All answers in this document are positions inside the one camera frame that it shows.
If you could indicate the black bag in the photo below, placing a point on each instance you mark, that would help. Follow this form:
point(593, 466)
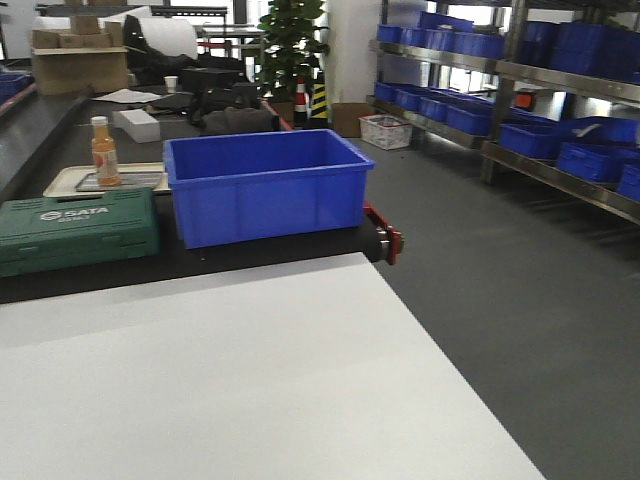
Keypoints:
point(204, 102)

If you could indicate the small grey metal tray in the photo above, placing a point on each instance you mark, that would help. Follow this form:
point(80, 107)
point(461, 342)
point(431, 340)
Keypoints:
point(128, 180)

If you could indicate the orange juice bottle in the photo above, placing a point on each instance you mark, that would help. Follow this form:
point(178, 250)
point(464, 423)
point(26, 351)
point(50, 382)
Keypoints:
point(104, 153)

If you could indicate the dark grey cloth bundle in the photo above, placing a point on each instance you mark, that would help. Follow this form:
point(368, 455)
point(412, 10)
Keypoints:
point(238, 121)

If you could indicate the brown cardboard box floor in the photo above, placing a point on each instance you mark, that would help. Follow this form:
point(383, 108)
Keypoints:
point(345, 118)

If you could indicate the large blue plastic bin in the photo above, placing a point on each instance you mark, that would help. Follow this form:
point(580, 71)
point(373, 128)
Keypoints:
point(233, 188)

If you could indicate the white wire basket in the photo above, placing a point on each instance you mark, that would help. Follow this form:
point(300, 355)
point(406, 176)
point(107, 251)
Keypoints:
point(385, 131)

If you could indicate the yellow black traffic cone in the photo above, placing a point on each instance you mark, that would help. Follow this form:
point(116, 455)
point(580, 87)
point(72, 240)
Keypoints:
point(319, 110)

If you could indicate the white paper sheet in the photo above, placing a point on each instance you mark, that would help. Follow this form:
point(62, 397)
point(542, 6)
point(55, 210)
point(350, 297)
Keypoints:
point(127, 96)

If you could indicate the white paper cup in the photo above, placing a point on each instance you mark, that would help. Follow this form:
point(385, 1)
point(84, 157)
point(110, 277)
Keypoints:
point(171, 83)

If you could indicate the large cardboard box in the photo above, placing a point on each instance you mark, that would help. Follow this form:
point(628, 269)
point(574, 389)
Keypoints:
point(63, 62)

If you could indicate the red white traffic cone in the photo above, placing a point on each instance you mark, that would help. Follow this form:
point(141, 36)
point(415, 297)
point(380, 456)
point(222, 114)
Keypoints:
point(300, 102)

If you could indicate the red conveyor end bracket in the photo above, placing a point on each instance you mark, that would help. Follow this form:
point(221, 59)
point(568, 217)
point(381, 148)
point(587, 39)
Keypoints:
point(391, 239)

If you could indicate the beige plastic tray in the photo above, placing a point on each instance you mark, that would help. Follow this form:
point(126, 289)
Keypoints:
point(63, 185)

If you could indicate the metal shelf rack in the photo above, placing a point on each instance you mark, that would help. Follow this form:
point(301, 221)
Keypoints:
point(547, 89)

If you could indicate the white foam block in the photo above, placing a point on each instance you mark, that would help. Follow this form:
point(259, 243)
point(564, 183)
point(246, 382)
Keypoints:
point(138, 124)

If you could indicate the white foam roll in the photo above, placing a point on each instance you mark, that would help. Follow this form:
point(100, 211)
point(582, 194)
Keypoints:
point(171, 37)

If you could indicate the green potted plant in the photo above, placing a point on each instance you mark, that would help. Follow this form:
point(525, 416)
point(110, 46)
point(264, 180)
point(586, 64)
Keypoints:
point(292, 46)

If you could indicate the green SATA tool case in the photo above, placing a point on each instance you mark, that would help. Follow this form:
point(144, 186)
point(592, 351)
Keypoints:
point(42, 234)

